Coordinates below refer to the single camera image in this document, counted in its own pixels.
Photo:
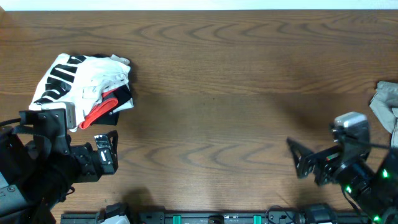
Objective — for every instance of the grey cloth at right edge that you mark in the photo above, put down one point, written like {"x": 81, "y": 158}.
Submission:
{"x": 384, "y": 106}

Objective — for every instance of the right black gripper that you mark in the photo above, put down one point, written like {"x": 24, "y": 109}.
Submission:
{"x": 326, "y": 160}

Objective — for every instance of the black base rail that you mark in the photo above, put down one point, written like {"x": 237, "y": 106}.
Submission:
{"x": 313, "y": 214}

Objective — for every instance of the white t-shirt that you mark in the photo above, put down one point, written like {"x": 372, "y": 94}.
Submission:
{"x": 62, "y": 82}

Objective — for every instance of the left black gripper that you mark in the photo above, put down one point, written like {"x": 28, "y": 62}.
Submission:
{"x": 89, "y": 169}

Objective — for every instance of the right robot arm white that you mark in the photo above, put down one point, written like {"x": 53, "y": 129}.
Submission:
{"x": 374, "y": 193}

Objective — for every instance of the black folded clothes pile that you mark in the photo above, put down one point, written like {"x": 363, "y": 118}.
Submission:
{"x": 106, "y": 91}

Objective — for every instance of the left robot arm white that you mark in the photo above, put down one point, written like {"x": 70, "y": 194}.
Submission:
{"x": 31, "y": 187}

